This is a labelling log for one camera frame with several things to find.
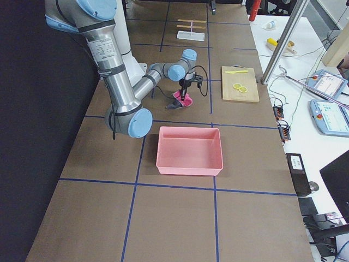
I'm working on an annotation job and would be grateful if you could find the pink plastic bin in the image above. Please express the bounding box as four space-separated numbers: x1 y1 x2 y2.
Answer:
156 126 224 176

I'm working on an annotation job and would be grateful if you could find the white camera pole with base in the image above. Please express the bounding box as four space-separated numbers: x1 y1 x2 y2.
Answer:
113 0 148 86

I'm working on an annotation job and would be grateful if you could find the black monitor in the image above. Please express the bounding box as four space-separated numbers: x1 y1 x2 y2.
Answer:
320 152 348 223

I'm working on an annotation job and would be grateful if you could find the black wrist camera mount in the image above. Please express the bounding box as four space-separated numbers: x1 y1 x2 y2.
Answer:
191 73 203 88

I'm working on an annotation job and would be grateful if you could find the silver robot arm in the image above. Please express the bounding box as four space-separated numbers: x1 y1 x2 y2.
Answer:
45 1 197 138

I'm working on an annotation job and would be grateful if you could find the red cylinder bottle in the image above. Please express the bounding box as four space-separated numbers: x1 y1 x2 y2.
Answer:
249 0 261 22

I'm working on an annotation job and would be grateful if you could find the near orange black connector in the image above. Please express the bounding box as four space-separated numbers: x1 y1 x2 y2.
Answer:
278 124 291 142

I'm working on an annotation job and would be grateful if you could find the wooden toy with yellow roller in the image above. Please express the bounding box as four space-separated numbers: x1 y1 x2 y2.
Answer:
266 38 297 57

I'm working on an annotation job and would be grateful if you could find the aluminium frame post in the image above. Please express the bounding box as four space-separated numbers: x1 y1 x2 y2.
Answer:
261 0 310 85

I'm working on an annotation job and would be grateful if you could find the near teach pendant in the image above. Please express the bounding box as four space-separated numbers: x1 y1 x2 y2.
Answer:
309 99 348 137

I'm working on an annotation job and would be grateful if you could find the far teach pendant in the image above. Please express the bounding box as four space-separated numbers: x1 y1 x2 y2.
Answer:
305 69 348 99

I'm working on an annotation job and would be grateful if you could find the teach pendant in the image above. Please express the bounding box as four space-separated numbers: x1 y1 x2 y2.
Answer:
305 69 348 99
309 99 348 137

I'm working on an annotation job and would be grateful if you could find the black box with label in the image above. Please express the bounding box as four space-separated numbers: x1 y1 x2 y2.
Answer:
285 153 311 197

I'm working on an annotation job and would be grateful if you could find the orange black connector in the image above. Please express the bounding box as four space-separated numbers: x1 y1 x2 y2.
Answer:
273 105 284 120
278 124 291 142

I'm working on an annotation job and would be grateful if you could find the wooden stick beside tray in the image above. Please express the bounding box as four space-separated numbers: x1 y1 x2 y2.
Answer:
177 19 207 23

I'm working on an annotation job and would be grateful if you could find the lemon slice far from knife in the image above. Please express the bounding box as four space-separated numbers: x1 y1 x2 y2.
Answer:
238 86 248 93

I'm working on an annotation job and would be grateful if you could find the far orange black connector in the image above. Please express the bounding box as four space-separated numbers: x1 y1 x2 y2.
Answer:
273 105 284 120

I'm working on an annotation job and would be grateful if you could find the white rectangular tray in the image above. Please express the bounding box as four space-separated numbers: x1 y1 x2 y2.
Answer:
176 31 205 41

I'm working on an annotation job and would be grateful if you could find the yellow plastic knife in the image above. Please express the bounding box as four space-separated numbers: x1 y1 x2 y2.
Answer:
224 69 249 74

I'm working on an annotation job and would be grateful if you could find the lemon slice near knife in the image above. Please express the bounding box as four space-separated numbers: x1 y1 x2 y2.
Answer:
233 83 242 90

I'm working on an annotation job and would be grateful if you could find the small white bottle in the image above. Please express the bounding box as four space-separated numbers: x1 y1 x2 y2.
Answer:
261 20 277 31

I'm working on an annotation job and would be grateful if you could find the wooden cutting board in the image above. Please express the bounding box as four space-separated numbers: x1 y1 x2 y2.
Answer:
221 66 260 103

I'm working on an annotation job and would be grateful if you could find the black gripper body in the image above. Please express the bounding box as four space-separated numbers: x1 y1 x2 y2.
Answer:
209 0 216 15
179 72 195 88

